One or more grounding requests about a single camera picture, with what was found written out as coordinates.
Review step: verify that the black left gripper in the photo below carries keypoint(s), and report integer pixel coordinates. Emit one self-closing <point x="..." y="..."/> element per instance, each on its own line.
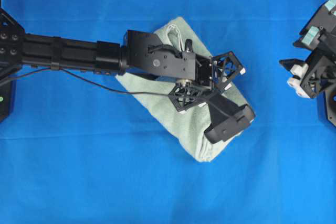
<point x="152" y="59"/>

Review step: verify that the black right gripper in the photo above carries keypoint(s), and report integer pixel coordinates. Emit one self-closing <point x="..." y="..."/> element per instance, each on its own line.
<point x="318" y="72"/>

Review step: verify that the pale green bath towel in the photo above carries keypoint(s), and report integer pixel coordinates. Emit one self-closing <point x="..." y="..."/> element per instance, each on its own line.
<point x="188" y="127"/>

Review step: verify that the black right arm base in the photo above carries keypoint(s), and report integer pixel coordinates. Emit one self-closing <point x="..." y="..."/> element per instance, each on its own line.
<point x="326" y="107"/>

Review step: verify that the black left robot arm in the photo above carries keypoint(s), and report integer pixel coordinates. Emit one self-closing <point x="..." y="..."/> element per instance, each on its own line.
<point x="19" y="48"/>

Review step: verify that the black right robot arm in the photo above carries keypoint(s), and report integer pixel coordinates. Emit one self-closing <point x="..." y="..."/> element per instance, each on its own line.
<point x="319" y="32"/>

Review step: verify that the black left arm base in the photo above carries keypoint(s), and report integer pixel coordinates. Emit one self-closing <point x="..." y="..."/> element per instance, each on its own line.
<point x="8" y="92"/>

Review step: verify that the blue table cloth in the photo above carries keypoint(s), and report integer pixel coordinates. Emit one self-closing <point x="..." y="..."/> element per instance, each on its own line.
<point x="75" y="153"/>

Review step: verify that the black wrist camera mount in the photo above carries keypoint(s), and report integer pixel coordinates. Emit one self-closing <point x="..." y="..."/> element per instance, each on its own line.
<point x="227" y="118"/>

